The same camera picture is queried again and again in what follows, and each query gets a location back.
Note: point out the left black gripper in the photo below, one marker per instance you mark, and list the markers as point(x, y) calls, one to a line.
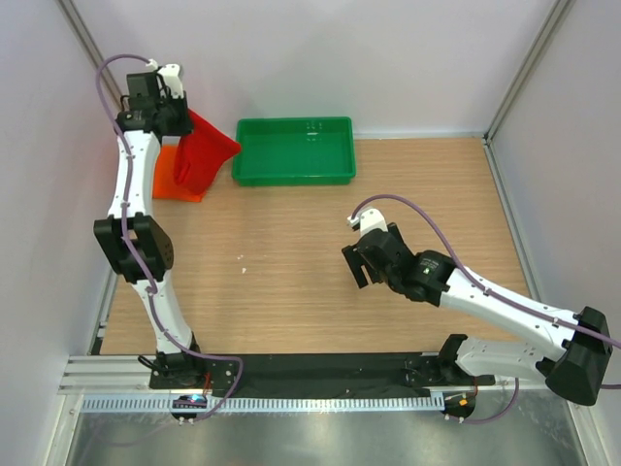
point(181, 103)

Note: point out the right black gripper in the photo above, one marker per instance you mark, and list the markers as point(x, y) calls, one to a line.
point(355, 261)

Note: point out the red t shirt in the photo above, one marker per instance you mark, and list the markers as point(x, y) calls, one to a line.
point(199, 157)

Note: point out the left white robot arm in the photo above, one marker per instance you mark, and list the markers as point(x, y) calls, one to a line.
point(136, 246)

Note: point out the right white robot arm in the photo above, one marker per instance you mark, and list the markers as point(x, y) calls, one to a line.
point(567, 351)

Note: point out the folded orange t shirt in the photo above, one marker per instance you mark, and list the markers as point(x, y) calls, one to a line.
point(164, 185)

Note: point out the green plastic tray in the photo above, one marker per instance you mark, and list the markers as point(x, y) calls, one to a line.
point(290, 151)

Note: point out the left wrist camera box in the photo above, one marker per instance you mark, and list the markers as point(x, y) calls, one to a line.
point(170, 75)

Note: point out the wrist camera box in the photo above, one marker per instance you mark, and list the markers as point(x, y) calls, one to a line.
point(366, 221)
point(170, 75)

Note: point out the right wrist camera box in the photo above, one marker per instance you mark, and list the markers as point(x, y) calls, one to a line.
point(366, 221)

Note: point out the left aluminium frame post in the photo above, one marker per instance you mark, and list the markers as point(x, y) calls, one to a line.
point(106, 85)

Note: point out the aluminium frame post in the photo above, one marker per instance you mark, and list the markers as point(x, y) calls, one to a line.
point(549, 28)
point(106, 85)

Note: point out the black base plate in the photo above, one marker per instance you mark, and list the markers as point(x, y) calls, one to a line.
point(310, 375)

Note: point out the white slotted cable duct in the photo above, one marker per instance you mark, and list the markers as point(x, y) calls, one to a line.
point(193, 403)

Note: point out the aluminium front rail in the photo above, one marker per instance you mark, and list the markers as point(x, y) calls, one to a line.
point(100, 372)

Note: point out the right aluminium frame post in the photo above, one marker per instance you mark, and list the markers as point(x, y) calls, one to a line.
point(549, 28)

